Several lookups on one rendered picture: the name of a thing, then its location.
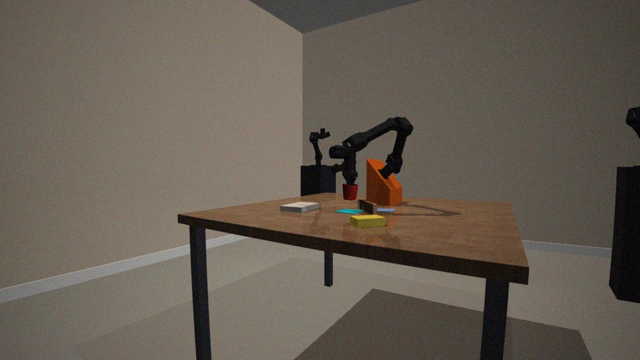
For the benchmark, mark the red cup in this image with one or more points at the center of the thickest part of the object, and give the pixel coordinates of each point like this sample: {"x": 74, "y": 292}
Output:
{"x": 350, "y": 191}

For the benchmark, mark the yellow rectangular block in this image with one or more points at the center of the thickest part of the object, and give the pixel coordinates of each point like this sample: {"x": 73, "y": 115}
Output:
{"x": 365, "y": 221}

